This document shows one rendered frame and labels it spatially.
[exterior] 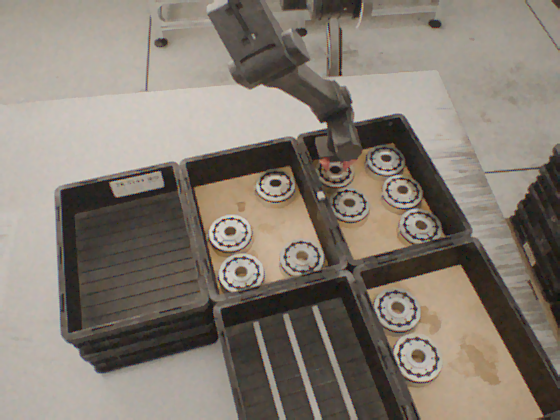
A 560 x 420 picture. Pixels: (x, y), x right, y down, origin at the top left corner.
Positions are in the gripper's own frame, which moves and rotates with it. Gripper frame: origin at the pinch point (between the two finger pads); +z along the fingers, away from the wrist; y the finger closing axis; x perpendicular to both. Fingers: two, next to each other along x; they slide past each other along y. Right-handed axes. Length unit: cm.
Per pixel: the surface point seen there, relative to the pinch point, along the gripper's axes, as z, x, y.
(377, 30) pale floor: 89, 170, 73
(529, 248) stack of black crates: 68, 2, 83
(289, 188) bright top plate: 1.0, -3.7, -12.5
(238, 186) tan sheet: 3.9, 1.3, -25.1
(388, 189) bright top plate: 1.2, -8.1, 12.1
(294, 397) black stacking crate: 4, -54, -20
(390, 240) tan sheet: 4.0, -21.2, 9.3
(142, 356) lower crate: 14, -36, -53
